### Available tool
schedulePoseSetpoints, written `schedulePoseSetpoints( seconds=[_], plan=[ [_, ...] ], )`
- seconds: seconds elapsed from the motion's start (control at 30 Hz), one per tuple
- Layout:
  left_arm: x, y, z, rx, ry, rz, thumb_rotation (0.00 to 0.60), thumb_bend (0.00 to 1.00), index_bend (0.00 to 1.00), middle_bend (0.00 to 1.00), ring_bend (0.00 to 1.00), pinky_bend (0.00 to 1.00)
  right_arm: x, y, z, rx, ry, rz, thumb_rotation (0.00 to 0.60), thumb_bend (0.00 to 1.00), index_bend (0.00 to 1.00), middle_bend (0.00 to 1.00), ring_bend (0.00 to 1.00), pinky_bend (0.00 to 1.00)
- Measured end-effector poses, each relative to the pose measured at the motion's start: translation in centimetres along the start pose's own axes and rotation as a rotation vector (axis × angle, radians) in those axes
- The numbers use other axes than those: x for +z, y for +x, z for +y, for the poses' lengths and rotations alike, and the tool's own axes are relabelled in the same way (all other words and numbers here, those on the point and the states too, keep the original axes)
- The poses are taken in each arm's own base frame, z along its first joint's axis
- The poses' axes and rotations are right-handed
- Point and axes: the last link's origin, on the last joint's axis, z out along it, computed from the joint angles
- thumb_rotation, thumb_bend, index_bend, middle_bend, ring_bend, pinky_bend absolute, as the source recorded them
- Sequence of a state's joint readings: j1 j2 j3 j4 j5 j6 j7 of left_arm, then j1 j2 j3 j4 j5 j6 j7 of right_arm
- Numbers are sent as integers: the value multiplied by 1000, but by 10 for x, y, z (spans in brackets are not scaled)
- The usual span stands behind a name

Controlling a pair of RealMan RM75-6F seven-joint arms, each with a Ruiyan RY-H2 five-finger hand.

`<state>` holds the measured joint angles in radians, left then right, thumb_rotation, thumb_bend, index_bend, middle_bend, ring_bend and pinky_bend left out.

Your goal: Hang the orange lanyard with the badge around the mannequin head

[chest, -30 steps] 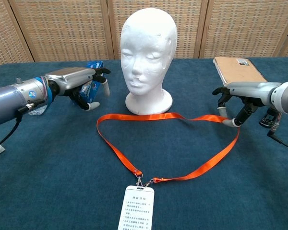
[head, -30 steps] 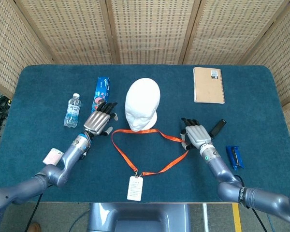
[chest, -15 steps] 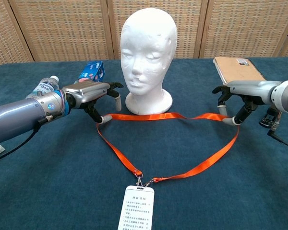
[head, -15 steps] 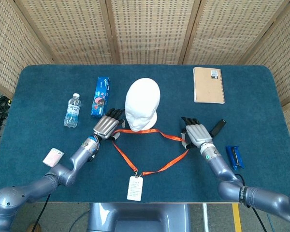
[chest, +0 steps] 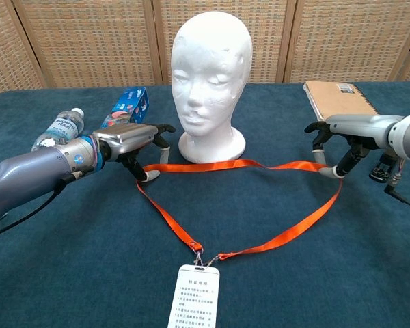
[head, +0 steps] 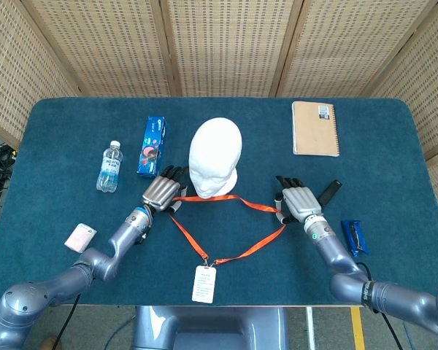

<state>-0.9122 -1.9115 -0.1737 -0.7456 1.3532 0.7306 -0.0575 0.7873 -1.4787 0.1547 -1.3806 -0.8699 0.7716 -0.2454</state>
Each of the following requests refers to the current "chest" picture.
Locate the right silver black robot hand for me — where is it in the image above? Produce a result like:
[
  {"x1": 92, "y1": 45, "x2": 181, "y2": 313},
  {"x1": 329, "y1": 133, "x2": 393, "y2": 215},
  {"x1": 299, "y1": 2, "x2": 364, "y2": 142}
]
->
[{"x1": 303, "y1": 114, "x2": 402, "y2": 179}]

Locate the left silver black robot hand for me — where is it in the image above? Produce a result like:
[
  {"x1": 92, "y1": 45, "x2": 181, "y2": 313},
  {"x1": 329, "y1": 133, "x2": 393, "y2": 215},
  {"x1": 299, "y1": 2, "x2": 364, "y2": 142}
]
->
[{"x1": 91, "y1": 122, "x2": 176, "y2": 182}]

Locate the orange lanyard strap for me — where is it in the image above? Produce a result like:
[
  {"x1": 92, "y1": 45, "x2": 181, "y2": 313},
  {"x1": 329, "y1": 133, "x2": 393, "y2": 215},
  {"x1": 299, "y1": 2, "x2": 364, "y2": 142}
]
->
[{"x1": 136, "y1": 159, "x2": 343, "y2": 269}]

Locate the white ID badge card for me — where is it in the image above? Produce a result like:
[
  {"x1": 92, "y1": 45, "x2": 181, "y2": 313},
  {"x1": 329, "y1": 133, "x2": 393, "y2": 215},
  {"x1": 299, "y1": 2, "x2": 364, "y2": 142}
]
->
[{"x1": 167, "y1": 264, "x2": 221, "y2": 328}]

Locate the white foam mannequin head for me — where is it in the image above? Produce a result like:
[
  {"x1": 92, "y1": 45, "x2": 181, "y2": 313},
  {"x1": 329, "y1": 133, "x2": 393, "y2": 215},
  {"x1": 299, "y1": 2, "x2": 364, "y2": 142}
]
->
[{"x1": 170, "y1": 11, "x2": 254, "y2": 164}]

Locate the blue cookie box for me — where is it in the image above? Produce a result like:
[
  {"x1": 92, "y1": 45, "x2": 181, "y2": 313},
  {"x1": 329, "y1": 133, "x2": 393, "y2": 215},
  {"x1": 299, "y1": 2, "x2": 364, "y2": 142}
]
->
[{"x1": 100, "y1": 87, "x2": 150, "y2": 130}]

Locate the brown spiral notebook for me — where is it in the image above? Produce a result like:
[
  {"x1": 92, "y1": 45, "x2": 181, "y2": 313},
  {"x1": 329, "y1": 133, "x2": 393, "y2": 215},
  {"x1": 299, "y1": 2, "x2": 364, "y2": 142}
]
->
[{"x1": 303, "y1": 81, "x2": 380, "y2": 122}]

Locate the black stapler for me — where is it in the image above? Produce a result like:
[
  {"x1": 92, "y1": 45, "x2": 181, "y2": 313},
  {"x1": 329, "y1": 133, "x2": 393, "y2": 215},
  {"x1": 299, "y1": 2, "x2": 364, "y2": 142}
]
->
[{"x1": 368, "y1": 152, "x2": 398, "y2": 184}]

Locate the clear plastic water bottle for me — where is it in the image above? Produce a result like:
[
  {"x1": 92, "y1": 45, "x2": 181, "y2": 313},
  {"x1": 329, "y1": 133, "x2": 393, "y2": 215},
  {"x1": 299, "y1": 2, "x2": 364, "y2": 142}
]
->
[{"x1": 31, "y1": 107, "x2": 85, "y2": 152}]

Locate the woven wicker folding screen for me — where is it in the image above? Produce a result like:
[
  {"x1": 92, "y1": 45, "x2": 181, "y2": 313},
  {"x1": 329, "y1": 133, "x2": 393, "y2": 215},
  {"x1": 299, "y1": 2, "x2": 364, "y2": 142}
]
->
[{"x1": 0, "y1": 0, "x2": 410, "y2": 99}]

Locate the dark blue tablecloth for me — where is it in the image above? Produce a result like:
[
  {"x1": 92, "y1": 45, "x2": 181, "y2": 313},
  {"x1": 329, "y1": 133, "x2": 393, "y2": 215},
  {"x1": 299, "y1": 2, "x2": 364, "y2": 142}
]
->
[{"x1": 0, "y1": 81, "x2": 410, "y2": 328}]

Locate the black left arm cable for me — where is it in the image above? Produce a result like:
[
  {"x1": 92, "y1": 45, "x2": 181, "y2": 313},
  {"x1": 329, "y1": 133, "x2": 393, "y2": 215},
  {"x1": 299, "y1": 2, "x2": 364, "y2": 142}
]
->
[{"x1": 0, "y1": 169, "x2": 87, "y2": 241}]

